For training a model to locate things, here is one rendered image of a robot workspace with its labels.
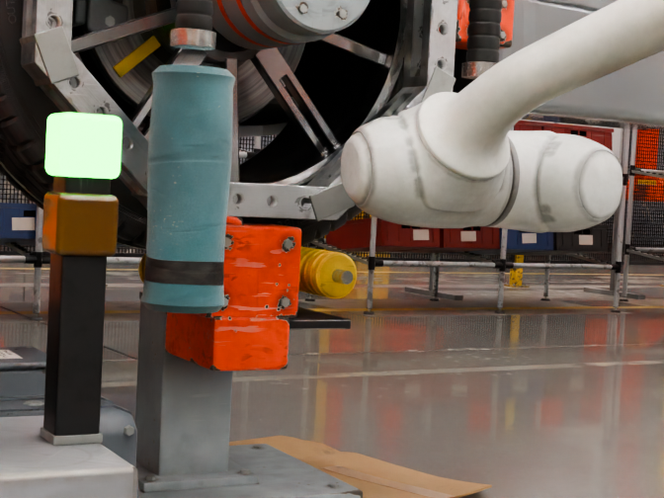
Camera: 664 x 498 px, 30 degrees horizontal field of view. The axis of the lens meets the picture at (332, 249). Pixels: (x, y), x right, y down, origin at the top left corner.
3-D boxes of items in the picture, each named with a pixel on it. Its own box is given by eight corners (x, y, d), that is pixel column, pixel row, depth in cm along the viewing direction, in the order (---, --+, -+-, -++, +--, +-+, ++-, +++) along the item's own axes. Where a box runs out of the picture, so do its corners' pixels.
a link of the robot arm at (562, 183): (552, 136, 140) (456, 126, 134) (647, 134, 127) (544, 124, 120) (545, 231, 141) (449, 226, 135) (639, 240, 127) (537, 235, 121)
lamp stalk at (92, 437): (87, 433, 83) (101, 123, 81) (103, 443, 80) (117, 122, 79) (40, 435, 81) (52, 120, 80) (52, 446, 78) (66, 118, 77)
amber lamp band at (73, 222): (99, 253, 82) (102, 193, 82) (119, 257, 79) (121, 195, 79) (40, 252, 81) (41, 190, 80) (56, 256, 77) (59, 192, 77)
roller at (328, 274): (265, 279, 179) (267, 238, 179) (367, 300, 153) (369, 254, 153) (228, 279, 176) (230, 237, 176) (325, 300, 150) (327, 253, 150)
